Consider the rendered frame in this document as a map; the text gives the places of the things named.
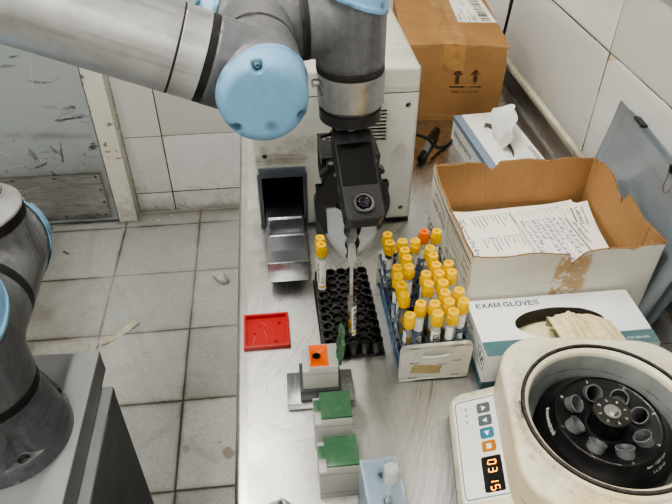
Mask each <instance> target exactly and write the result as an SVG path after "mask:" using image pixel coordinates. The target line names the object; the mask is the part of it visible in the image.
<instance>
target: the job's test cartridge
mask: <svg viewBox="0 0 672 504"><path fill-rule="evenodd" d="M336 349H337V348H336V343H330V344H314V345H307V349H301V353H302V374H303V389H313V388H328V387H338V373H339V372H338V359H337V357H336Z"/></svg>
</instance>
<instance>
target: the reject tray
mask: <svg viewBox="0 0 672 504"><path fill-rule="evenodd" d="M280 348H290V334H289V320H288V312H277V313H264V314H251V315H244V351H256V350H268V349H280Z"/></svg>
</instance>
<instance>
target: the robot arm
mask: <svg viewBox="0 0 672 504"><path fill-rule="evenodd" d="M388 13H389V6H388V0H194V4H191V3H189V2H186V1H183V0H0V44H3V45H6V46H9V47H13V48H16V49H19V50H23V51H26V52H30V53H33V54H36V55H40V56H43V57H46V58H50V59H53V60H56V61H60V62H63V63H66V64H70V65H73V66H76V67H80V68H83V69H86V70H90V71H93V72H96V73H100V74H103V75H106V76H110V77H113V78H116V79H120V80H123V81H126V82H130V83H133V84H136V85H140V86H143V87H146V88H150V89H153V90H157V91H160V92H163V93H167V94H170V95H173V96H177V97H180V98H183V99H187V100H190V101H193V102H197V103H199V104H202V105H206V106H209V107H212V108H215V109H218V110H219V112H220V113H221V115H222V117H223V119H224V121H225V122H226V123H227V124H228V125H229V126H230V127H231V128H232V129H233V130H234V131H235V132H236V133H238V134H239V135H241V136H243V137H246V138H248V139H252V140H258V141H266V140H273V139H277V138H280V137H282V136H284V135H286V134H288V133H289V132H291V131H292V130H293V129H294V128H295V127H296V126H297V125H298V124H299V123H300V122H301V120H302V119H303V117H304V115H305V114H306V112H307V107H308V102H309V91H308V73H307V69H306V66H305V64H304V61H307V60H310V59H315V62H316V71H317V77H318V78H314V79H312V80H311V86H312V87H313V88H317V100H318V104H319V118H320V120H321V121H322V122H323V123H324V124H325V125H327V126H329V127H332V130H330V132H329V133H317V152H318V171H319V177H320V178H321V183H320V184H315V189H316V192H315V194H314V208H315V214H316V217H317V219H318V221H319V223H320V225H321V227H322V229H323V231H324V233H325V234H326V236H327V238H328V240H329V241H330V243H331V245H332V246H333V248H334V249H335V250H336V251H337V252H338V253H339V254H340V255H341V256H342V257H343V258H346V257H347V253H348V249H347V244H346V239H347V236H346V231H345V228H344V226H345V227H347V228H350V229H353V228H356V231H357V239H356V242H355V244H356V248H357V250H356V257H359V256H360V255H361V254H362V253H363V252H364V251H365V250H366V248H367V247H368V246H369V245H370V243H371V242H372V240H373V239H374V237H375V235H376V233H377V231H378V229H380V227H381V225H382V223H383V221H384V219H385V217H386V215H387V213H388V210H389V207H390V195H389V191H388V188H389V181H388V179H382V178H381V175H382V174H383V173H384V172H385V170H384V167H383V165H381V164H379V163H380V152H379V149H378V146H377V143H376V140H375V137H374V134H373V131H372V130H369V129H368V128H369V127H371V126H373V125H375V124H376V123H378V122H379V121H380V119H381V110H382V105H383V103H384V90H385V70H386V69H385V51H386V29H387V14H388ZM329 136H331V138H327V137H329ZM322 138H325V140H323V139H322ZM51 255H52V232H51V228H50V225H49V223H48V220H47V219H46V217H45V216H44V214H43V213H42V212H41V210H40V209H39V208H38V207H37V206H35V205H34V204H33V203H30V204H29V203H28V202H26V201H25V200H24V197H22V196H21V194H20V193H19V191H18V190H17V189H16V188H14V187H12V186H10V185H7V184H4V183H0V490H1V489H5V488H8V487H12V486H14V485H17V484H19V483H22V482H24V481H26V480H28V479H30V478H31V477H33V476H35V475H36V474H38V473H39V472H41V471H42V470H43V469H45V468H46V467H47V466H48V465H50V464H51V463H52V462H53V461H54V460H55V459H56V458H57V456H58V455H59V454H60V453H61V452H62V450H63V449H64V447H65V446H66V444H67V442H68V441H69V438H70V436H71V434H72V430H73V426H74V413H73V409H72V406H71V404H70V402H69V399H68V397H67V395H66V393H65V392H64V390H63V389H62V388H61V387H60V386H59V385H58V384H57V383H55V382H54V381H52V380H51V379H50V378H49V377H48V376H47V375H46V374H44V373H43V372H42V371H41V370H40V369H38V367H37V365H36V363H35V360H34V358H33V355H32V353H31V351H30V348H29V346H28V344H27V340H26V332H27V328H28V325H29V322H30V319H31V315H32V312H33V309H34V306H35V303H36V299H37V296H38V293H39V290H40V286H41V283H42V280H43V277H44V273H45V272H46V270H47V268H48V265H49V263H50V260H51Z"/></svg>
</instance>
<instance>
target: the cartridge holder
mask: <svg viewBox="0 0 672 504"><path fill-rule="evenodd" d="M338 372H339V373H338V387H328V388H313V389H303V374H302V363H299V372H296V373H287V395H288V410H296V409H310V408H313V402H312V401H313V400H312V399H313V398H319V392H331V391H342V390H349V394H350V398H351V404H352V405H355V395H354V388H353V380H352V373H351V369H340V367H339V365H338Z"/></svg>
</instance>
